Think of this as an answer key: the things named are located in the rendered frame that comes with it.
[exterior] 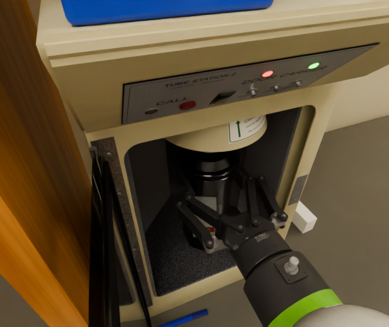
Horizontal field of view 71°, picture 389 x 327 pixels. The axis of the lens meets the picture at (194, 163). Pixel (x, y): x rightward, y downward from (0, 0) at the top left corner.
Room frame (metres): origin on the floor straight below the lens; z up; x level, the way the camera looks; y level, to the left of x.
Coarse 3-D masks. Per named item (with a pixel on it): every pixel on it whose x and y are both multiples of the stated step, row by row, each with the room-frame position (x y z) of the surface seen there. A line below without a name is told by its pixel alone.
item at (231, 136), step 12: (252, 120) 0.32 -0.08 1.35; (264, 120) 0.34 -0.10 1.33; (192, 132) 0.30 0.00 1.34; (204, 132) 0.30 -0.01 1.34; (216, 132) 0.30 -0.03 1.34; (228, 132) 0.30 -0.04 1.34; (240, 132) 0.30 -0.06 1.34; (252, 132) 0.31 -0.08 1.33; (264, 132) 0.33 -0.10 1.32; (180, 144) 0.30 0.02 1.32; (192, 144) 0.29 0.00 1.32; (204, 144) 0.29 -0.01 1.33; (216, 144) 0.29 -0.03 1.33; (228, 144) 0.29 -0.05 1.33; (240, 144) 0.30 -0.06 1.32
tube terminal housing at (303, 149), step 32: (288, 96) 0.30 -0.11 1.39; (320, 96) 0.32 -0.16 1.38; (128, 128) 0.23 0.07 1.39; (160, 128) 0.24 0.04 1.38; (192, 128) 0.25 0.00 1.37; (320, 128) 0.33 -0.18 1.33; (288, 160) 0.35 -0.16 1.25; (128, 192) 0.22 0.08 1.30; (288, 192) 0.36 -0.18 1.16; (288, 224) 0.33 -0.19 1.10; (192, 288) 0.25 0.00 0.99
